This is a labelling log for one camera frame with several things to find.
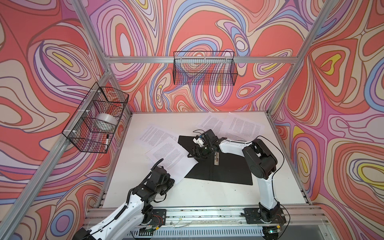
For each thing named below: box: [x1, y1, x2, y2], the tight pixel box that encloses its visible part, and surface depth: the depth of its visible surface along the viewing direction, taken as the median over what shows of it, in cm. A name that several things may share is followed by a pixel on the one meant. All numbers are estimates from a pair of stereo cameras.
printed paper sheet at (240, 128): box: [219, 112, 265, 142], surface depth 113 cm
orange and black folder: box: [177, 135, 253, 185], surface depth 91 cm
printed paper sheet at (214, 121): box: [196, 111, 229, 136], surface depth 116 cm
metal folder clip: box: [214, 151, 220, 166], surface depth 95 cm
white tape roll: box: [94, 113, 119, 132], surface depth 74 cm
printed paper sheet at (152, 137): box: [134, 126, 179, 154], surface depth 107 cm
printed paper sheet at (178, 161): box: [145, 136, 199, 184], surface depth 96 cm
